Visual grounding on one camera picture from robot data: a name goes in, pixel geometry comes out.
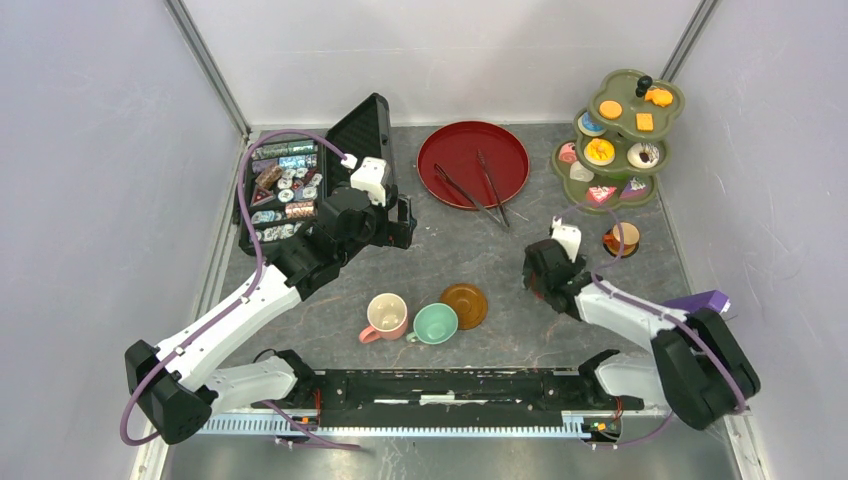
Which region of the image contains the orange square cracker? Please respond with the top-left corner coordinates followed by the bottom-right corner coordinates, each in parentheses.
top-left (635, 112), bottom-right (655, 132)

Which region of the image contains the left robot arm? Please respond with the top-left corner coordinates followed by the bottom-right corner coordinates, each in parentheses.
top-left (120, 188), bottom-right (417, 446)

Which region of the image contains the purple cable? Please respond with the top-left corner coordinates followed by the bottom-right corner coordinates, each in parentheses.
top-left (119, 129), bottom-right (362, 453)
top-left (553, 201), bottom-right (750, 450)

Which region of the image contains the small orange cup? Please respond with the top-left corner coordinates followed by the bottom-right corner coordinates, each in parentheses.
top-left (602, 222), bottom-right (641, 254)

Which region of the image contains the purple plastic holder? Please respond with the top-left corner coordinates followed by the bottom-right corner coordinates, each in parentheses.
top-left (662, 290), bottom-right (731, 314)

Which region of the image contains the red round tray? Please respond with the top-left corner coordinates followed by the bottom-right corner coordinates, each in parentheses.
top-left (416, 121), bottom-right (530, 210)

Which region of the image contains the white chocolate donut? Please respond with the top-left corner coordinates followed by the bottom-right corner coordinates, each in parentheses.
top-left (627, 143), bottom-right (662, 170)

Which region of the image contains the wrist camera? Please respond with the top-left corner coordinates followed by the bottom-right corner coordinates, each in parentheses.
top-left (550, 216), bottom-right (582, 263)
top-left (350, 157), bottom-right (391, 207)

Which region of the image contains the blue frosted donut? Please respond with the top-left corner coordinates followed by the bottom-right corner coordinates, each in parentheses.
top-left (577, 110), bottom-right (606, 137)

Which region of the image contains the pink mug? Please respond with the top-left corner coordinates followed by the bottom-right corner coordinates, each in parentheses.
top-left (359, 293), bottom-right (408, 344)

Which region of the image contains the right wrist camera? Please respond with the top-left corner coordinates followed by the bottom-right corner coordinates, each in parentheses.
top-left (550, 216), bottom-right (582, 263)

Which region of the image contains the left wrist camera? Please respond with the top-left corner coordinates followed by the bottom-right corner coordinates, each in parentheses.
top-left (350, 157), bottom-right (391, 207)

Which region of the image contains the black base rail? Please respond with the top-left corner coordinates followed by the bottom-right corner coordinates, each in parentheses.
top-left (275, 350), bottom-right (645, 428)

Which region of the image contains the yellow frosted donut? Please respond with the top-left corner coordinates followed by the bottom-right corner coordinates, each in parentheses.
top-left (584, 137), bottom-right (616, 166)

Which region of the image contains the round orange cookie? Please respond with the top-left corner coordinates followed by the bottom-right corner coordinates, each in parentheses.
top-left (598, 100), bottom-right (623, 120)

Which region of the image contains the black open case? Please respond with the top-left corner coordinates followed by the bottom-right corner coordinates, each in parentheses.
top-left (234, 93), bottom-right (395, 256)

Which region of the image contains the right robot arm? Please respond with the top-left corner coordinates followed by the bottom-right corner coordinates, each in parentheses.
top-left (522, 239), bottom-right (762, 430)

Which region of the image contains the purple triangle cake slice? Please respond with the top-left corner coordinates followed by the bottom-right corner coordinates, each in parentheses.
top-left (619, 177), bottom-right (652, 201)

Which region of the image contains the mint green cup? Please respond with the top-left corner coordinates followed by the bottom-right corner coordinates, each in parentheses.
top-left (405, 303), bottom-right (459, 345)

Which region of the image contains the green three-tier stand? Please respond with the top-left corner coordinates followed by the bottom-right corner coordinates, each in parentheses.
top-left (551, 69), bottom-right (685, 214)

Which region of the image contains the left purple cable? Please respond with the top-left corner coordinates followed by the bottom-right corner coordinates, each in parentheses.
top-left (119, 129), bottom-right (362, 453)

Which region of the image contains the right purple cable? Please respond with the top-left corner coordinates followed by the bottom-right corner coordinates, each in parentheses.
top-left (553, 201), bottom-right (750, 450)

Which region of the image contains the pink roll cake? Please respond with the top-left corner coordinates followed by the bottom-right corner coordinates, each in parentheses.
top-left (557, 141), bottom-right (577, 164)

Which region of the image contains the brown saucer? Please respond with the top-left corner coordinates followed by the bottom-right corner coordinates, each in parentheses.
top-left (440, 283), bottom-right (488, 330)

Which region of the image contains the orange bear cookie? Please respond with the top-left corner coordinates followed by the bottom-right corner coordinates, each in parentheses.
top-left (644, 88), bottom-right (675, 108)

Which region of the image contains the white roll cake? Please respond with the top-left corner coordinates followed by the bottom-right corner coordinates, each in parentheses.
top-left (569, 161), bottom-right (595, 183)

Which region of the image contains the pink strawberry cake slice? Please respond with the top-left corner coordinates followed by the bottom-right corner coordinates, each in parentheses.
top-left (585, 185), bottom-right (618, 209)

